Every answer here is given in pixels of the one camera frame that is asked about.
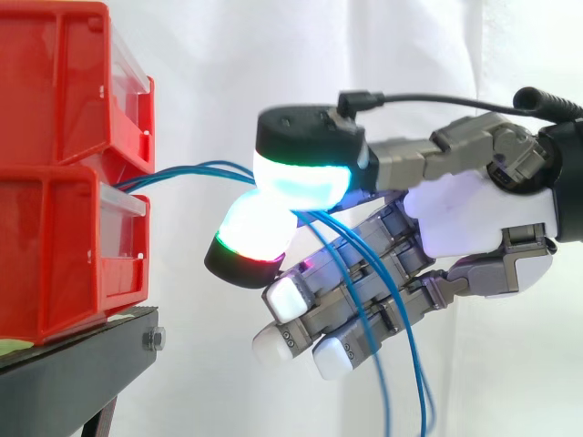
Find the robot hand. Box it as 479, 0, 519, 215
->
203, 103, 557, 381

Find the blue cable bundle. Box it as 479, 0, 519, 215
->
116, 159, 436, 437

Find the red bin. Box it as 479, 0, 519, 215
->
0, 1, 156, 177
0, 164, 151, 346

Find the black stand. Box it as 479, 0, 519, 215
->
0, 304, 167, 437

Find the thin black cable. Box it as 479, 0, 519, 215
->
336, 89, 547, 120

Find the black coiled cable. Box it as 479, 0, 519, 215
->
512, 86, 583, 125

